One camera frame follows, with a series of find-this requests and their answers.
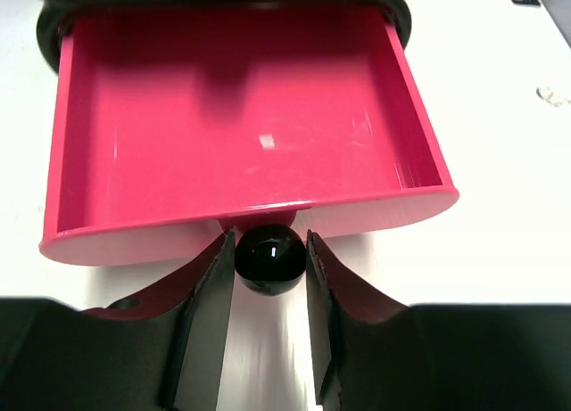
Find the black drawer cabinet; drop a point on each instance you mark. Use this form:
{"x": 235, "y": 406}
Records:
{"x": 57, "y": 16}

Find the small white tape scrap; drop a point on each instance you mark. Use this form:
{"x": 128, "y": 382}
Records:
{"x": 552, "y": 97}

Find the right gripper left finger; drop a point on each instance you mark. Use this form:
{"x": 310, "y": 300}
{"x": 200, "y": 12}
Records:
{"x": 160, "y": 348}

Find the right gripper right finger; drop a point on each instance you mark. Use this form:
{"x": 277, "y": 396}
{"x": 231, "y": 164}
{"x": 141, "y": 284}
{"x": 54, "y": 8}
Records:
{"x": 370, "y": 352}

